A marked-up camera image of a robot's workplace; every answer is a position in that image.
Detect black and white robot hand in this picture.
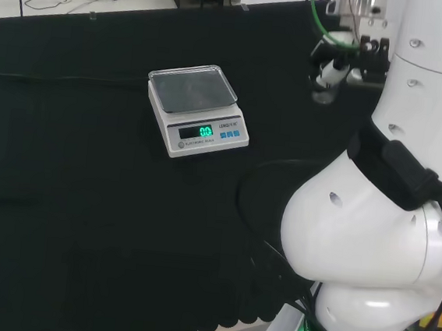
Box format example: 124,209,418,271
306,28,393,100

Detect small clear glass beaker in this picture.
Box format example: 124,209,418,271
311,84,338,107

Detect white electronic balance steel pan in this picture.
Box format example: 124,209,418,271
140,58,258,167

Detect black bench cloth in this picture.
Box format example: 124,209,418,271
0,0,394,331

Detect green robot cable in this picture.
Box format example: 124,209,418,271
301,0,366,52

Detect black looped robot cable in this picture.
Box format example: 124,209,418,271
226,153,326,300

